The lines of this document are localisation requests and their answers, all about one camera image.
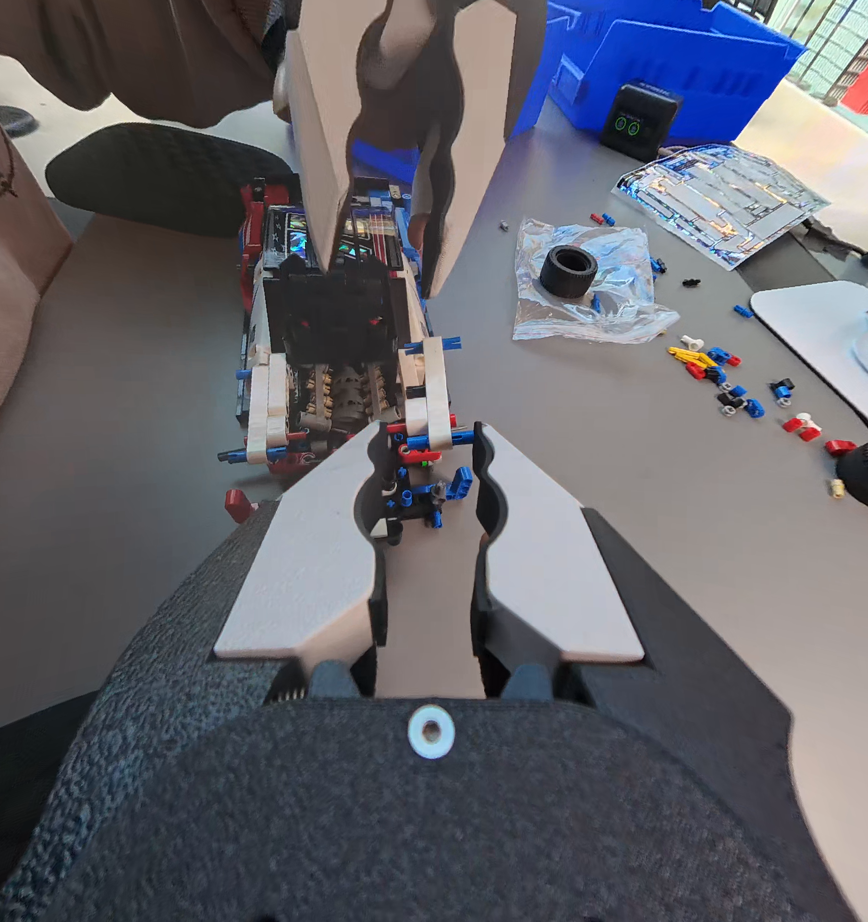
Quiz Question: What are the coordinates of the black rubber toy tyre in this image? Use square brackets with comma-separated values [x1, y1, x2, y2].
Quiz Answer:
[836, 438, 868, 514]
[539, 245, 599, 300]

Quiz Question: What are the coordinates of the brick-built toy race car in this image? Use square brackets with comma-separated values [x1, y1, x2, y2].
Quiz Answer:
[216, 173, 478, 548]

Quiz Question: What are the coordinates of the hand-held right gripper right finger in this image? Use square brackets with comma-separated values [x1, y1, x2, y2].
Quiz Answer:
[472, 422, 646, 694]

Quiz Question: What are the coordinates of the clear zip bag red seal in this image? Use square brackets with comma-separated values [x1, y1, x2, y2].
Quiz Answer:
[512, 218, 681, 343]

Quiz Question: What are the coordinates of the person's left forearm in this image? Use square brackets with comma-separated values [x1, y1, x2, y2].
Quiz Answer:
[0, 0, 291, 131]

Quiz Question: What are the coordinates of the grey desk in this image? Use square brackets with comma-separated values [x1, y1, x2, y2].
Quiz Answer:
[0, 94, 868, 922]

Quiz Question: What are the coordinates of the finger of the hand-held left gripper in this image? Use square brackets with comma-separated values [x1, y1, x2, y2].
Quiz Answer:
[284, 0, 391, 275]
[411, 0, 519, 300]

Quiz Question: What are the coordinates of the shiny printed booklet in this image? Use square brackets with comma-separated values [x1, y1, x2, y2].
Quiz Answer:
[612, 144, 831, 271]

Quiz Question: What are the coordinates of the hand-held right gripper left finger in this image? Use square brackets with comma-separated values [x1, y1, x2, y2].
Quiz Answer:
[214, 420, 390, 696]

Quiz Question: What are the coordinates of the white brick beam with pins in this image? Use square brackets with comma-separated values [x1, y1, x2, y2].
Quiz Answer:
[398, 335, 478, 455]

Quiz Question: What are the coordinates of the black device with green lights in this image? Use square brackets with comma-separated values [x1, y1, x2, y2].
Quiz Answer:
[598, 83, 683, 161]

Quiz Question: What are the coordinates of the black mesh chair pad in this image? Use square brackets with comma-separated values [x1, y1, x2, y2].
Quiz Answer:
[45, 122, 298, 239]

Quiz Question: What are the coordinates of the cluster of mixed small bricks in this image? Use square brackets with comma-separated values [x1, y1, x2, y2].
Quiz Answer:
[668, 344, 860, 458]

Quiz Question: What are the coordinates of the white rounded tray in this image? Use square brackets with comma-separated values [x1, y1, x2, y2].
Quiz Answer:
[751, 279, 868, 415]

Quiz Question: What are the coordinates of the blue plastic storage bin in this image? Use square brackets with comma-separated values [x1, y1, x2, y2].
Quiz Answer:
[513, 0, 809, 145]

